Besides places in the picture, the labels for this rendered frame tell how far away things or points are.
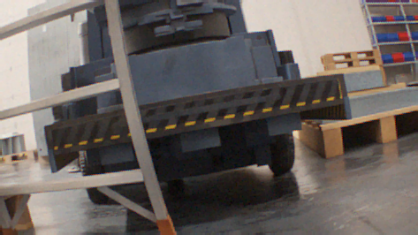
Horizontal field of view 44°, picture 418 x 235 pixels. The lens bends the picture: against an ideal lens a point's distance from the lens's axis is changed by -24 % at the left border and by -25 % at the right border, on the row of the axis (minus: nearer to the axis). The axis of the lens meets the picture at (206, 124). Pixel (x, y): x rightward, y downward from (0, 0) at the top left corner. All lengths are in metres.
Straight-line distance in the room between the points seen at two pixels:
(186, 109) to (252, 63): 0.31
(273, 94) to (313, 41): 9.70
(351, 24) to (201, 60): 9.88
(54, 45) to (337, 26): 6.13
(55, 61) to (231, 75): 5.51
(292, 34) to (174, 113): 9.74
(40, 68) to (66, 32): 0.56
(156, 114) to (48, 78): 5.60
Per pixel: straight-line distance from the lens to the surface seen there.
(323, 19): 11.53
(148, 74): 1.83
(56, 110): 2.90
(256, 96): 1.73
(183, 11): 1.87
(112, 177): 1.49
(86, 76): 2.54
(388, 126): 2.96
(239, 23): 2.62
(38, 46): 7.36
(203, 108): 1.71
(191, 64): 1.84
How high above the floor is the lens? 0.33
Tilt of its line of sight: 2 degrees down
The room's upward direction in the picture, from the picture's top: 10 degrees counter-clockwise
